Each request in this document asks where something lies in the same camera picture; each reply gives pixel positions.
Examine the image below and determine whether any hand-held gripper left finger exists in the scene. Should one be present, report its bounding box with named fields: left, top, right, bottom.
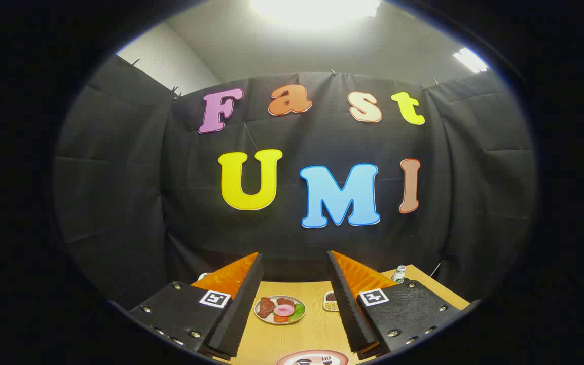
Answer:
left=129, top=252, right=265, bottom=361

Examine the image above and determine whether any pink round plate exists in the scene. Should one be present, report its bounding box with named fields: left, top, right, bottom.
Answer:
left=275, top=349, right=349, bottom=365

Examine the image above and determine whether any white plate with food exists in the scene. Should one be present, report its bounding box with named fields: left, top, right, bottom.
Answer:
left=254, top=296, right=306, bottom=325

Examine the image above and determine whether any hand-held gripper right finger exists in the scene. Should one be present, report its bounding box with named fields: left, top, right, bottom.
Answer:
left=326, top=250, right=467, bottom=361

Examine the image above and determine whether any large ceiling light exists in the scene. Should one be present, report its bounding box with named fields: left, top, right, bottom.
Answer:
left=249, top=0, right=381, bottom=26

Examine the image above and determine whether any small ceiling light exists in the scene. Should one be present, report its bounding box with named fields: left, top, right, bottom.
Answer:
left=453, top=48, right=489, bottom=74

